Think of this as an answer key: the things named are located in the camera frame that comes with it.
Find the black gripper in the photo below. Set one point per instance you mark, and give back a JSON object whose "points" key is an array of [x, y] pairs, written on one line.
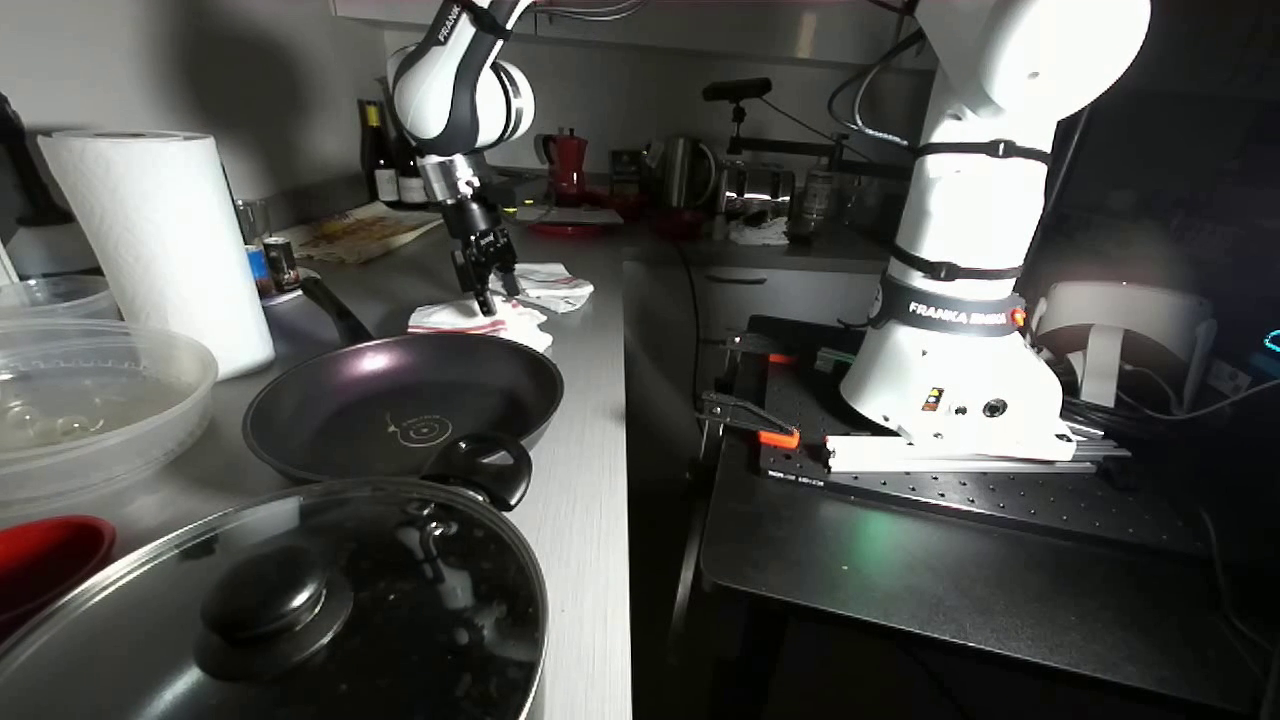
{"points": [[483, 247]]}

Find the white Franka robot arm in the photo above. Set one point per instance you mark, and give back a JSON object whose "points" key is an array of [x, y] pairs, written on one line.
{"points": [[984, 203]]}

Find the dark non-stick frying pan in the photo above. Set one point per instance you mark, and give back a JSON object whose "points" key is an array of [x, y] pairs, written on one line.
{"points": [[400, 412]]}

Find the red flat plate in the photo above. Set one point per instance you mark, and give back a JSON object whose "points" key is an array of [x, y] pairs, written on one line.
{"points": [[561, 228]]}

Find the red moka pot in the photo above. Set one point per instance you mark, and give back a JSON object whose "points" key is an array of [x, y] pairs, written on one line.
{"points": [[564, 161]]}

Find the dark small can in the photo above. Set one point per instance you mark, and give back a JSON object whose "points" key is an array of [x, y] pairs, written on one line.
{"points": [[281, 266]]}

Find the steel kettle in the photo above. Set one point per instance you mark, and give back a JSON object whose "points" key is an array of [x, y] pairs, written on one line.
{"points": [[687, 175]]}

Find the blue can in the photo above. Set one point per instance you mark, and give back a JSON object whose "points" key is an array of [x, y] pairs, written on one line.
{"points": [[257, 269]]}

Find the white paper towel roll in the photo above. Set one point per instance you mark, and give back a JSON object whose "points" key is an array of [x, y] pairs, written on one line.
{"points": [[163, 243]]}

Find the glass pot lid black knob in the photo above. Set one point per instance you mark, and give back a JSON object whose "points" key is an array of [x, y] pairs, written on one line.
{"points": [[272, 607]]}

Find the clear plastic bowl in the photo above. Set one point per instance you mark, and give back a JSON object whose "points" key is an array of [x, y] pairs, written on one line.
{"points": [[82, 401]]}

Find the black perforated robot table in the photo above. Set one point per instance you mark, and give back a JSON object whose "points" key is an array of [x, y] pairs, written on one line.
{"points": [[934, 560]]}

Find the red bowl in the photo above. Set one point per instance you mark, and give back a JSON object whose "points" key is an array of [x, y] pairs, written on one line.
{"points": [[46, 560]]}

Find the white round device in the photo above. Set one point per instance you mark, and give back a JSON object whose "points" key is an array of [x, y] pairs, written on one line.
{"points": [[1122, 320]]}

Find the black camera on stand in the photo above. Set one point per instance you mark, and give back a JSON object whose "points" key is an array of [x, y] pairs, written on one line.
{"points": [[738, 88]]}

